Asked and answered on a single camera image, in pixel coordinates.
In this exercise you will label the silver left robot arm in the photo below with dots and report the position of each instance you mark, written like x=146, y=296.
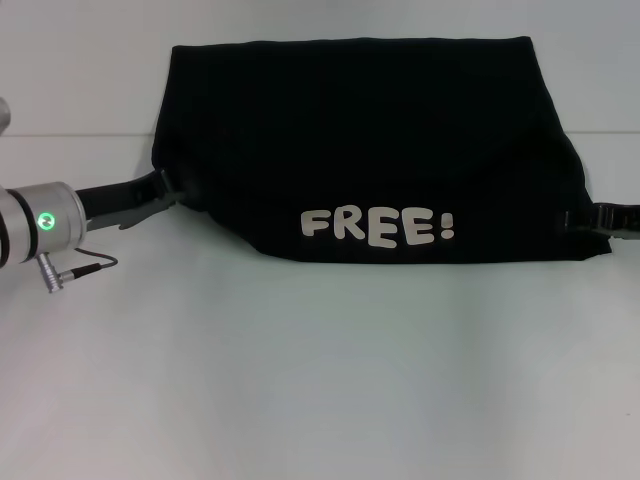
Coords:
x=30, y=225

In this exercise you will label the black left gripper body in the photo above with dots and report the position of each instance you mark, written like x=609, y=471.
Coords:
x=115, y=195

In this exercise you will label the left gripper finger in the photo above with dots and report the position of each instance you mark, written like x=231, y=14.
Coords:
x=167, y=201
x=165, y=182

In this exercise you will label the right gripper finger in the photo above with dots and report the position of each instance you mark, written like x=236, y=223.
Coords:
x=580, y=221

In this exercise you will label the black t-shirt with FREE print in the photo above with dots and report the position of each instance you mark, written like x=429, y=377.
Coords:
x=360, y=125

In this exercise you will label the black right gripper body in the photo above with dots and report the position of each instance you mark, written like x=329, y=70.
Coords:
x=625, y=220

